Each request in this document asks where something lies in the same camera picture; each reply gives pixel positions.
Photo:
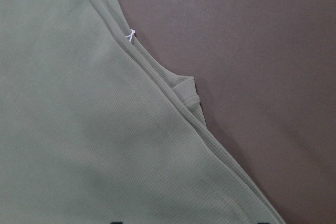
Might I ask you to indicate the olive green long-sleeve shirt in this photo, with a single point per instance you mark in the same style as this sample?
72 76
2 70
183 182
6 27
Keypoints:
94 130

